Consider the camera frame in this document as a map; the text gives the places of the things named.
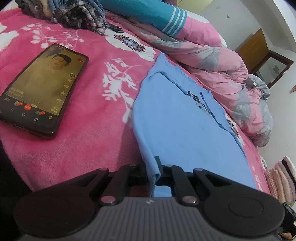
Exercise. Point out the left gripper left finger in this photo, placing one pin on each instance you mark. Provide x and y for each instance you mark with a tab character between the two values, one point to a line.
121	183

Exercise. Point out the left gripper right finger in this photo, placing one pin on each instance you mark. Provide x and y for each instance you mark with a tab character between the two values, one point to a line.
174	177

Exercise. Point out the light blue t-shirt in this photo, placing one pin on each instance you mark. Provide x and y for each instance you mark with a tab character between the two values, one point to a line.
177	122

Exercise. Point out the stack of folded pink clothes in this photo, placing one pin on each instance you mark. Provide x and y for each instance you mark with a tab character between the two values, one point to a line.
281	181

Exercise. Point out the pile of jeans and plaid clothes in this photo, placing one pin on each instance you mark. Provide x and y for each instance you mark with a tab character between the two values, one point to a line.
77	14

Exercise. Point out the operator right hand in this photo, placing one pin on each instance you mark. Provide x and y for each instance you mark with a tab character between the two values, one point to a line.
286	236

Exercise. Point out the pink floral bed blanket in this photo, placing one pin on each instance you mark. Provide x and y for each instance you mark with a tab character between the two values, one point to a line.
96	129

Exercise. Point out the smartphone with lit screen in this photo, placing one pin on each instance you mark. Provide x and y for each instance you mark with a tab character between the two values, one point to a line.
35	101

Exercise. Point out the pink grey quilt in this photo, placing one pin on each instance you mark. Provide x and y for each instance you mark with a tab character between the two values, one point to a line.
220	70

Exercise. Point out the wooden door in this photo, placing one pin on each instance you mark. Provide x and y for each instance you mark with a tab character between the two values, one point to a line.
254	50

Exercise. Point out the teal pink striped pillow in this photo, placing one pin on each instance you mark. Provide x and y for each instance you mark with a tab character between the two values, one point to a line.
169	19

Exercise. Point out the pale yellow wardrobe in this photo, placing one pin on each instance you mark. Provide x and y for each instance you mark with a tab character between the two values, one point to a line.
196	6

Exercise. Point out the dark framed wall mirror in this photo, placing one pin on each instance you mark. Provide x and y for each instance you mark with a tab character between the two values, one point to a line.
271	68

